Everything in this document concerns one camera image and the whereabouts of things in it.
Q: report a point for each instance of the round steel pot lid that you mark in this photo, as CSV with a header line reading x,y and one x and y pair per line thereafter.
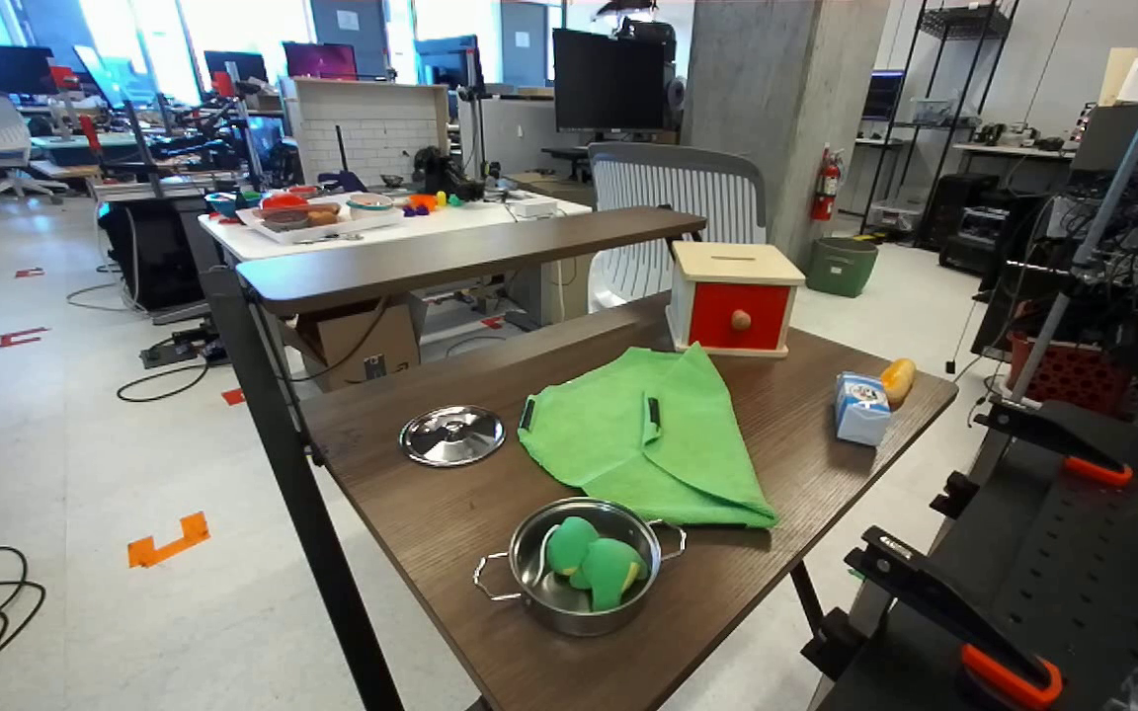
x,y
452,435

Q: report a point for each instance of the green microfiber cloth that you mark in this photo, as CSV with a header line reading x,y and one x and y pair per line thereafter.
x,y
651,433

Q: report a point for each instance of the wooden box with red drawer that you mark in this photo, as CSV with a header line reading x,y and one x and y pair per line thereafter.
x,y
731,296

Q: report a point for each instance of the green plush toy in pot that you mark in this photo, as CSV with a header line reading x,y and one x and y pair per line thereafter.
x,y
589,561

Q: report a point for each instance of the cardboard box under shelf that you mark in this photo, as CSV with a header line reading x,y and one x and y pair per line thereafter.
x,y
359,345

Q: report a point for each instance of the grey mesh office chair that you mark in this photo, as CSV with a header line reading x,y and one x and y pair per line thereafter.
x,y
717,186

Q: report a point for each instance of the black computer monitor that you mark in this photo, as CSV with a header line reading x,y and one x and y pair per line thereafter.
x,y
606,82

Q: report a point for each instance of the green storage bin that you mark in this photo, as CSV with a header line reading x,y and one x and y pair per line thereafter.
x,y
841,268

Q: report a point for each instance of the red fire extinguisher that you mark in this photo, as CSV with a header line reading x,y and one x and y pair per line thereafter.
x,y
826,186

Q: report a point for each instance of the light blue small carton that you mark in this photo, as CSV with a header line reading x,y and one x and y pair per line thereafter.
x,y
860,407

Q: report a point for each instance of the white pegboard panel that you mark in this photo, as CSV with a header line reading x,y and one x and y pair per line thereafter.
x,y
364,127

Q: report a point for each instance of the yellow plush toy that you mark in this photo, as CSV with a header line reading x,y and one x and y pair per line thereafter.
x,y
897,379

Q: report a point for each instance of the black metal shelving rack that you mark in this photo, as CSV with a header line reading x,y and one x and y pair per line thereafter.
x,y
928,100

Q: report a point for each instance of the small steel pot with handles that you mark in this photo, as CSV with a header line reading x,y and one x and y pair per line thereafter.
x,y
519,574

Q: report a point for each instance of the black clamp with orange handle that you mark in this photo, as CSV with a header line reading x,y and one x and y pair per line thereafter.
x,y
1005,668

